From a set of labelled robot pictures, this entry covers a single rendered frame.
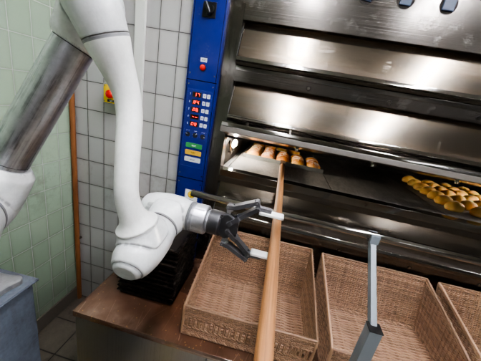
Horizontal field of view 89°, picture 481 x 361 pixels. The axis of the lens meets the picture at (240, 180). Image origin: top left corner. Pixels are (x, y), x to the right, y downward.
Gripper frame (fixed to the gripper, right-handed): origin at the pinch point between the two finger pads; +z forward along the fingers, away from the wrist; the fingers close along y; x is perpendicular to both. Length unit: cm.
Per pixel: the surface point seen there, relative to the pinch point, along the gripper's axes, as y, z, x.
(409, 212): 2, 66, -60
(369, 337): 25.9, 35.8, -0.4
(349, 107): -41, 24, -63
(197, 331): 57, -21, -10
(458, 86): -57, 63, -59
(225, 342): 59, -8, -11
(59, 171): 21, -123, -50
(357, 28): -73, 17, -60
